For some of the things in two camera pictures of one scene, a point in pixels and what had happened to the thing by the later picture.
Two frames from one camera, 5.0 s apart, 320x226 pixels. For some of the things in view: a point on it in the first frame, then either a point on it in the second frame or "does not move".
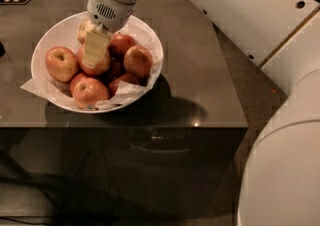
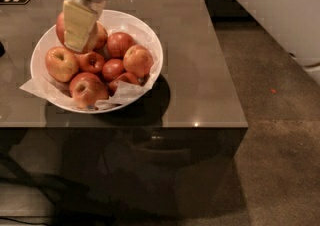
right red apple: [138, 60] does not move
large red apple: [101, 67] -> [97, 39]
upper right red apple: [119, 44] does not move
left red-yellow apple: [61, 63] does not move
